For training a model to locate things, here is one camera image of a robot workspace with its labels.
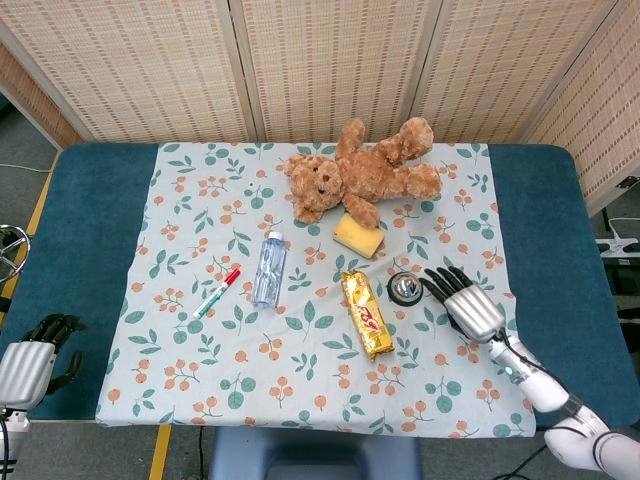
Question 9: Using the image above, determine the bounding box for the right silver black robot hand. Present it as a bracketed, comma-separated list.
[423, 265, 507, 345]

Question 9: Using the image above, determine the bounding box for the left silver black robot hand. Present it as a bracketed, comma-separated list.
[0, 313, 88, 406]

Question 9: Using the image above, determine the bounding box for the silver call bell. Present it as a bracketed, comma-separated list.
[387, 273, 425, 308]

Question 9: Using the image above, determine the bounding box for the gold wrapped snack bar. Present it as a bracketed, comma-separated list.
[341, 270, 396, 362]

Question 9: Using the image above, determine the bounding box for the yellow sponge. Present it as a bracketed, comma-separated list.
[332, 214, 386, 260]

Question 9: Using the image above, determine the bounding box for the leaf and berry print cloth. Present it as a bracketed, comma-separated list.
[94, 142, 538, 440]

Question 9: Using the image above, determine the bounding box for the brown teddy bear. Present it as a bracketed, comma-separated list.
[282, 117, 444, 227]

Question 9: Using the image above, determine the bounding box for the red capped white marker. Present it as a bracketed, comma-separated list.
[192, 268, 242, 320]

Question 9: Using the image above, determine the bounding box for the clear plastic water bottle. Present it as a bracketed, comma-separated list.
[251, 230, 289, 309]

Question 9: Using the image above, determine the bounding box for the woven folding screen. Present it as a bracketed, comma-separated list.
[0, 0, 640, 217]

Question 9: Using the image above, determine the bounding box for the chrome metal frame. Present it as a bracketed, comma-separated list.
[0, 224, 33, 282]

